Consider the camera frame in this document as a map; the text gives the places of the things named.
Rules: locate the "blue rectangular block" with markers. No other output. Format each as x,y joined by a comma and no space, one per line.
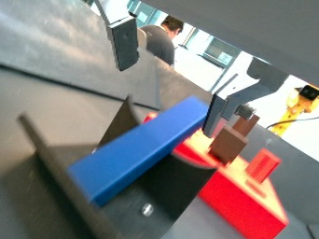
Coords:
104,172

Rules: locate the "red peg board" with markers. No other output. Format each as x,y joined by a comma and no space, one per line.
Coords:
248,205

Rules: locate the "person in dark shirt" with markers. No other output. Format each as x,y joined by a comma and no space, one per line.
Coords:
160,36

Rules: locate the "short brown prism peg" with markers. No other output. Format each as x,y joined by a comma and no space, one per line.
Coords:
226,145

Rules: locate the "black curved fixture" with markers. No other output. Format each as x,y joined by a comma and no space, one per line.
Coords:
129,185

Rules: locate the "yellow stand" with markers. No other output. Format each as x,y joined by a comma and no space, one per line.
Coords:
301,103

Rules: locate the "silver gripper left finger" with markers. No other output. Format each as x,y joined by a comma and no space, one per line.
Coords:
121,31

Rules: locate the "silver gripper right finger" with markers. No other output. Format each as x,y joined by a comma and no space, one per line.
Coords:
269,78

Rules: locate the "red star peg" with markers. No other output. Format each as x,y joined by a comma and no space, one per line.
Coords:
261,166

